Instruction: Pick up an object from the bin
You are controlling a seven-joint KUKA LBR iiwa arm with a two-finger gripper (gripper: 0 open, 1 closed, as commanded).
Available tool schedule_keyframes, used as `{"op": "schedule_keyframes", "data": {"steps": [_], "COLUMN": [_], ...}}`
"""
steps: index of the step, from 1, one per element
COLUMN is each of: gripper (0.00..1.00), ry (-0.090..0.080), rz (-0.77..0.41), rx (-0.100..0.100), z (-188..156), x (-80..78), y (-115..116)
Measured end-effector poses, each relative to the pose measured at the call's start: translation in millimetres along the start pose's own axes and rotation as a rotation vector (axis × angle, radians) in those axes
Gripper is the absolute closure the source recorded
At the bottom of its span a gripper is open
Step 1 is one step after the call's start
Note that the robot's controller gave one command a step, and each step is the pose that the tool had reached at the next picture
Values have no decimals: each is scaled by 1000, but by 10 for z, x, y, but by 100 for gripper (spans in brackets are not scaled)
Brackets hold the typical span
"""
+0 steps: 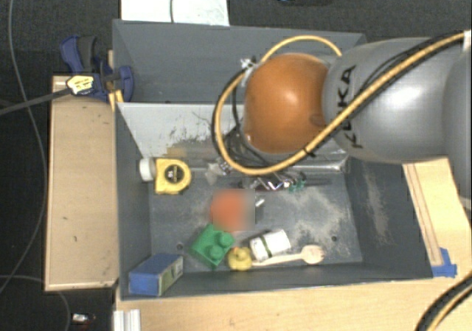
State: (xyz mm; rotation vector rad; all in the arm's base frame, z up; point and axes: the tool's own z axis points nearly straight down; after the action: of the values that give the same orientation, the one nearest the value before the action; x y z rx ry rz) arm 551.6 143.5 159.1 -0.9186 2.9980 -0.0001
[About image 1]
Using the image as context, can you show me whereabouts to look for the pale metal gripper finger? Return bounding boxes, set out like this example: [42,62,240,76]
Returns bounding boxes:
[204,160,230,186]
[254,178,289,209]

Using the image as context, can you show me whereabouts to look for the orange round object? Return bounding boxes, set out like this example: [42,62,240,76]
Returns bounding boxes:
[209,189,257,231]

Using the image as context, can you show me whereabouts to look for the yellow tape measure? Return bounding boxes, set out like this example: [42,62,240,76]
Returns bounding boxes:
[153,157,193,196]

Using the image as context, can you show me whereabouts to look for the white and green jar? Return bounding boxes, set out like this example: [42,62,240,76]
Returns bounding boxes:
[249,229,293,262]

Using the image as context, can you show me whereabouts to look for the white plastic bottle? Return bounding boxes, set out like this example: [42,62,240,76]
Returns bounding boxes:
[139,157,159,183]

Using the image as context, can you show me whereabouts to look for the green toy brick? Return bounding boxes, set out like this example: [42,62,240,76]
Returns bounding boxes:
[189,223,236,271]

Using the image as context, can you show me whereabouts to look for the wooden spoon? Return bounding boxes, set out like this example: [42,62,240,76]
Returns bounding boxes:
[251,244,326,268]

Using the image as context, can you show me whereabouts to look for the yellow rubber duck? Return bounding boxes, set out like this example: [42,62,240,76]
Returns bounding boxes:
[225,246,254,272]

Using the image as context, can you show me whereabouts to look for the blue box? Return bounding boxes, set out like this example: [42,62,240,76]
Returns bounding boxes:
[128,253,184,297]

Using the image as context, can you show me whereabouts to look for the grey metal bin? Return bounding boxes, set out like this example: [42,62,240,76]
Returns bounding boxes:
[111,18,434,302]

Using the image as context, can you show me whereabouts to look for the pale wood board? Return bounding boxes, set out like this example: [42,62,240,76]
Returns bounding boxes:
[44,74,120,292]

